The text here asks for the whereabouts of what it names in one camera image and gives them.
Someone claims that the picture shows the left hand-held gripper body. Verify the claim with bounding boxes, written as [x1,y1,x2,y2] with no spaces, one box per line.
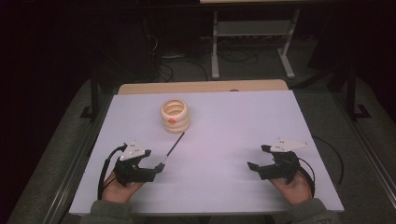
[113,139,157,188]

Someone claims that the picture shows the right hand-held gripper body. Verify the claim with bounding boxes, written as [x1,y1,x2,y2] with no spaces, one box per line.
[257,137,310,185]

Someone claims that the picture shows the black pen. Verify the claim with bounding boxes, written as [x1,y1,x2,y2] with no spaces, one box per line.
[160,132,186,164]

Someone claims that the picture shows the cream ribbed pen holder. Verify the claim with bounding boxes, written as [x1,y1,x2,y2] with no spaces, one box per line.
[160,98,191,134]

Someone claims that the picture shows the person's left hand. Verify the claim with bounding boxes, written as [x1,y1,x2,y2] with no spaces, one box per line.
[102,171,146,204]

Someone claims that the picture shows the person's right hand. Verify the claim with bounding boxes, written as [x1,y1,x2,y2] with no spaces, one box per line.
[268,169,314,208]

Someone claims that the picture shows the white table board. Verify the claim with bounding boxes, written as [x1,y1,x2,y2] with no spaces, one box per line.
[68,90,346,217]

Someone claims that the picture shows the black metal stand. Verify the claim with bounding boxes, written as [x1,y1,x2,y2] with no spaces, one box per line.
[79,70,105,121]
[345,65,372,121]

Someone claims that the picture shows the wooden table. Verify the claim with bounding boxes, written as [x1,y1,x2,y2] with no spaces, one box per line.
[117,78,290,96]

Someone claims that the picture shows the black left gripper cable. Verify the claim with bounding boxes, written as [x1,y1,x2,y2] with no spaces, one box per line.
[96,142,129,201]

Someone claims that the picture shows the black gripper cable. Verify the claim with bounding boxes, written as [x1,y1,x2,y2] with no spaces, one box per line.
[96,142,129,201]
[297,156,317,199]

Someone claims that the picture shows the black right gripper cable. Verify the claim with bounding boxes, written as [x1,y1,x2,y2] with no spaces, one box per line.
[297,156,317,199]

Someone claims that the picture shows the aluminium rail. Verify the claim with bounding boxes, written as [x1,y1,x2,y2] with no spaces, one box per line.
[329,91,396,202]
[42,92,114,224]

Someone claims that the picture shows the black cable loop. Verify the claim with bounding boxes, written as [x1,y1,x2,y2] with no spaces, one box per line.
[312,135,345,188]

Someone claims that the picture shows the black floor cables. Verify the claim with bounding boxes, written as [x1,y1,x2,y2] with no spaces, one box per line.
[156,49,260,83]

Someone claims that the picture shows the white metal desk frame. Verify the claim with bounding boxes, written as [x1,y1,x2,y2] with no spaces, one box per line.
[210,7,302,80]

